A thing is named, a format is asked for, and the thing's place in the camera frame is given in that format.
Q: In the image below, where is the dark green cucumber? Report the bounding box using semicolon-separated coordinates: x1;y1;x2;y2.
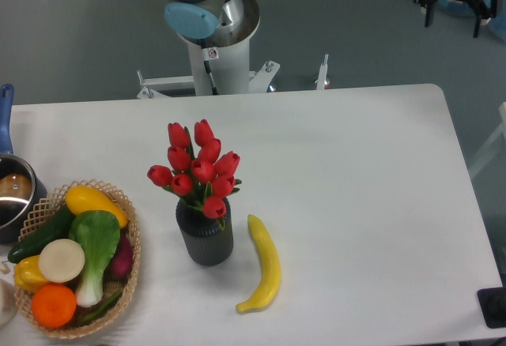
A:
7;205;75;264

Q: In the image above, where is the orange fruit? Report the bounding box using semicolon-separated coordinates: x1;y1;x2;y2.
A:
31;284;77;329

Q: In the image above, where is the dark grey ribbed vase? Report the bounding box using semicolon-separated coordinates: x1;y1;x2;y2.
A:
176;199;234;266

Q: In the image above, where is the blue handled saucepan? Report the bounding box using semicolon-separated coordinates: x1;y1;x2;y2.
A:
1;84;47;244

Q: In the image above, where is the red tulip bouquet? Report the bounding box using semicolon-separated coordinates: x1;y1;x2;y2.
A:
147;119;242;228

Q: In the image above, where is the yellow bell pepper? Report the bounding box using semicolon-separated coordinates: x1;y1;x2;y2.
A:
14;255;50;293

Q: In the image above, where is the purple sweet potato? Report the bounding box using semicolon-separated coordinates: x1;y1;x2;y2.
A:
109;233;134;278

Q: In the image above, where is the blue plastic bag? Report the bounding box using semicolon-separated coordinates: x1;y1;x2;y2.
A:
434;0;506;43

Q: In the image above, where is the small garlic piece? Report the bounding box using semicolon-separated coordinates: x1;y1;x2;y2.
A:
0;261;10;275

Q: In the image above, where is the woven wicker basket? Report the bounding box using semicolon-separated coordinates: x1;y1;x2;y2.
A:
14;179;141;340

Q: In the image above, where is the green bean pod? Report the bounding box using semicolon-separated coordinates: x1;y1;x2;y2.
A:
74;290;123;327

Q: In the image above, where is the black device at table edge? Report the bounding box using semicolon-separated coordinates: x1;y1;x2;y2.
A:
477;287;505;329

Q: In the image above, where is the white frame at right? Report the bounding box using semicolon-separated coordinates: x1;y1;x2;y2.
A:
468;102;505;179

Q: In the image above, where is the white round radish slice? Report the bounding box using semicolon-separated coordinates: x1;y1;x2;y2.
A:
39;239;85;283

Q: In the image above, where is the yellow banana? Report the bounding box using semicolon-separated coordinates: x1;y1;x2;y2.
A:
236;214;281;314

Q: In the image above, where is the yellow squash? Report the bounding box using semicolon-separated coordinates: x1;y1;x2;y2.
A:
65;186;129;228

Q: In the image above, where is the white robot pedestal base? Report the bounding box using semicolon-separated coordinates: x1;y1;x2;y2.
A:
136;0;331;100

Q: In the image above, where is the green bok choy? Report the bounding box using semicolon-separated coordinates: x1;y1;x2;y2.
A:
69;210;120;307

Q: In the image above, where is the white plate at left edge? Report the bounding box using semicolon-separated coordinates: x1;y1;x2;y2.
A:
0;280;17;327

